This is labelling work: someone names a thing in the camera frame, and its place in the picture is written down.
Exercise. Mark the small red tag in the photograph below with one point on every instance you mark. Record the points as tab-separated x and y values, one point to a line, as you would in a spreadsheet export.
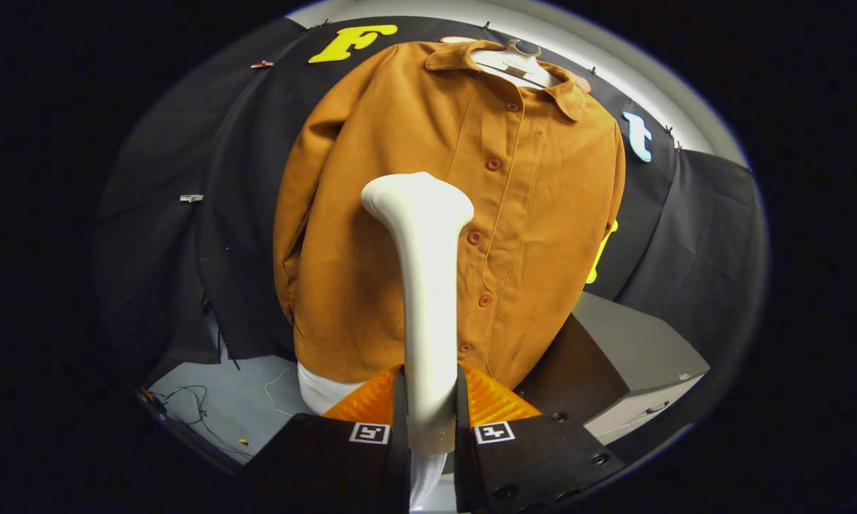
262	64

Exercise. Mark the white garment steamer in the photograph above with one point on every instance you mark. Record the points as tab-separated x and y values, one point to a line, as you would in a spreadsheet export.
428	285

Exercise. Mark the small white tag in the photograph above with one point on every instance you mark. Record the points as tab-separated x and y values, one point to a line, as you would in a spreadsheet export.
191	198

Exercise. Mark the orange button-up shirt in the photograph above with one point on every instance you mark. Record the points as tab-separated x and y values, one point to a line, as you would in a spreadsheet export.
371	143

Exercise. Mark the black backdrop cloth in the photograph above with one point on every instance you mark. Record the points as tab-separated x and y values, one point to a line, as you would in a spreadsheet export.
185	128

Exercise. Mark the grey box cabinet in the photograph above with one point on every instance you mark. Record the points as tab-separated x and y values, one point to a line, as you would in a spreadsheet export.
628	343

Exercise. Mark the white mannequin torso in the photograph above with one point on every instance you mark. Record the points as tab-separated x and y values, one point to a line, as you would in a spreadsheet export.
321	389

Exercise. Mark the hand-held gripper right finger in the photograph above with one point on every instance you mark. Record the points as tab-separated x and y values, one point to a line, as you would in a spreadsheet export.
462	428

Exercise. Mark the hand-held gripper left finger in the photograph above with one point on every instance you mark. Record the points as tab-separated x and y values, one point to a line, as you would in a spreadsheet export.
402	428

